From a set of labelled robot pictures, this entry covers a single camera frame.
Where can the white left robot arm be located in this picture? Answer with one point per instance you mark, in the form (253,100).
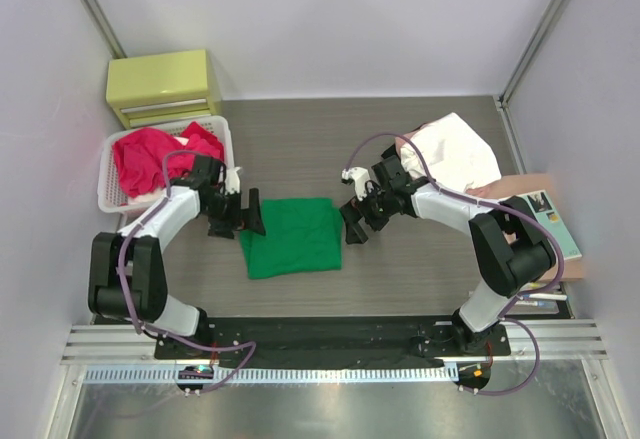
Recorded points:
(127,279)

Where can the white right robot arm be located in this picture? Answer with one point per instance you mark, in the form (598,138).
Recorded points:
(511,248)

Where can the pink desk mat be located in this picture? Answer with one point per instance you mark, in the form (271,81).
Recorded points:
(510,185)

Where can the white marker pen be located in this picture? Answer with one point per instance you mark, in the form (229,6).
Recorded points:
(541,299)

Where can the white t shirt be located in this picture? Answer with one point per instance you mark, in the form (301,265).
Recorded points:
(455,154)

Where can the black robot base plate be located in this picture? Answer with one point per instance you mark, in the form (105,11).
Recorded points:
(307,338)

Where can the red t shirt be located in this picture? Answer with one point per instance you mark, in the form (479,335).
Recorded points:
(193,138)

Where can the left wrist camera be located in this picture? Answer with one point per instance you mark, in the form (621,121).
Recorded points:
(232,180)

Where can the aluminium slotted rail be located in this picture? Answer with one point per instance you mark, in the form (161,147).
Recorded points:
(183,374)

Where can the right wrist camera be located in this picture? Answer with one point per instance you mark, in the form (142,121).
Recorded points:
(359,178)

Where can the teal paperback book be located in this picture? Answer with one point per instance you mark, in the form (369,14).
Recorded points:
(548,215)

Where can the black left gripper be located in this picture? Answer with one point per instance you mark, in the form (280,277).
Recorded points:
(249,218)

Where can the white plastic laundry basket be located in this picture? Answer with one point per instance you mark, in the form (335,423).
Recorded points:
(112,199)

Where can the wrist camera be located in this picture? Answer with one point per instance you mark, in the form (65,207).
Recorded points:
(232,180)
(359,178)

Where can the yellow green drawer cabinet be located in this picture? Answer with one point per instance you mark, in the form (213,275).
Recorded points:
(161,88)

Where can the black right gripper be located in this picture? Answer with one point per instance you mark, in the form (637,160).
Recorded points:
(352,212)

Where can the green t shirt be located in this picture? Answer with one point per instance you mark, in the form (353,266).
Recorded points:
(302,235)

